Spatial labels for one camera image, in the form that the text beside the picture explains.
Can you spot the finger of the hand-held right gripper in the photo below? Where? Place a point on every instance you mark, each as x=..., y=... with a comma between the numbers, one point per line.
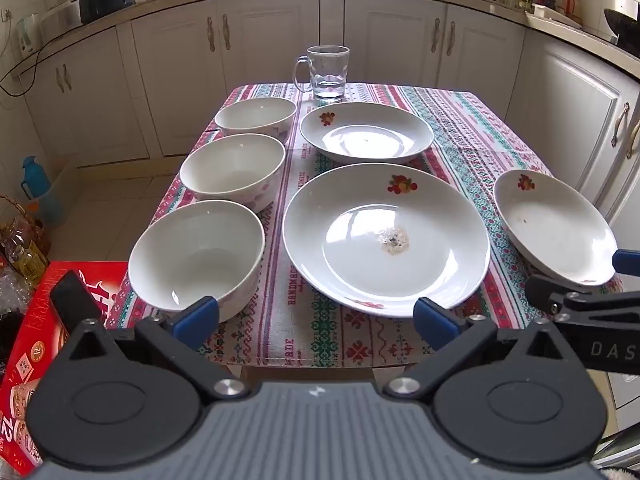
x=545, y=292
x=627, y=262

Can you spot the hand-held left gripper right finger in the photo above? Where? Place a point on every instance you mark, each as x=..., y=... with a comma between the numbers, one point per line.
x=435, y=320

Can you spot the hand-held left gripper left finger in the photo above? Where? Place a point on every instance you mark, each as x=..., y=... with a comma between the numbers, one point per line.
x=197, y=317

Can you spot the white floral bowl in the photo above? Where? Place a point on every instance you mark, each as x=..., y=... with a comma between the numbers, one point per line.
x=255, y=115
x=230, y=165
x=195, y=250

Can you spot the stained white fruit print plate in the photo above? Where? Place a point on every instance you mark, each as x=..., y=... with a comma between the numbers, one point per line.
x=370, y=200

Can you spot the black rectangular object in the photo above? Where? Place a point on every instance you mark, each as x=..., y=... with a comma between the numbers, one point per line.
x=75, y=295

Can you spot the red cardboard box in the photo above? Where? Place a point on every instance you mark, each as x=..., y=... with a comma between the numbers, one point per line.
x=35, y=340

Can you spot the cooking oil bottle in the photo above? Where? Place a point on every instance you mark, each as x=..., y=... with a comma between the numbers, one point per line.
x=25, y=255

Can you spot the patterned red green tablecloth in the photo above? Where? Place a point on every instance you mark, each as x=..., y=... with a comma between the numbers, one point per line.
x=450, y=125

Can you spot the blue thermos jug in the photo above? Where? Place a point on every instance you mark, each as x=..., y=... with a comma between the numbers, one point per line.
x=40, y=185

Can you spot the black wok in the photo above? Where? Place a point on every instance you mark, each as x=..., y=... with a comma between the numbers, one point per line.
x=622, y=27

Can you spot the white tray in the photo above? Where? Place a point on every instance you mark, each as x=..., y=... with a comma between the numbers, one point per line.
x=555, y=15

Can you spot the clear glass mug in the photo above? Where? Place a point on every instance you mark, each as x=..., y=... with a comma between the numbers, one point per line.
x=327, y=72

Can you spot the white kitchen cabinet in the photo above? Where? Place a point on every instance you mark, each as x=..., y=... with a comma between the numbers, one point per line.
x=400, y=35

